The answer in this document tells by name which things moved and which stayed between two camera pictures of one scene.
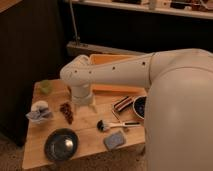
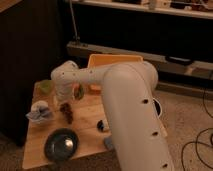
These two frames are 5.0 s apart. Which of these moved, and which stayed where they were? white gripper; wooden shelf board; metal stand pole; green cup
Moved: white gripper
Stayed: green cup; wooden shelf board; metal stand pole
